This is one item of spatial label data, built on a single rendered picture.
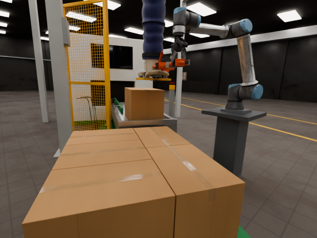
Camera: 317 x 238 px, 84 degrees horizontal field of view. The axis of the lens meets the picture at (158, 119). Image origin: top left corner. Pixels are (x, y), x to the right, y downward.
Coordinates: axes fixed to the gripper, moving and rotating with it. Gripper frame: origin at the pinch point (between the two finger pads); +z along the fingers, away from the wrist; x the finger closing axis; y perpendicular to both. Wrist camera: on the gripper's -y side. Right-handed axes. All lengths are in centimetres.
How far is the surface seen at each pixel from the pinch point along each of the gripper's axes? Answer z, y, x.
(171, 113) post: 61, 119, -49
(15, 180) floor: 119, 81, 142
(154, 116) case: 56, 73, -7
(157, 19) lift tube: -43, 48, 1
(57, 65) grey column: -1, 136, 103
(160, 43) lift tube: -22, 51, -4
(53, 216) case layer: 65, -57, 76
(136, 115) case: 54, 74, 15
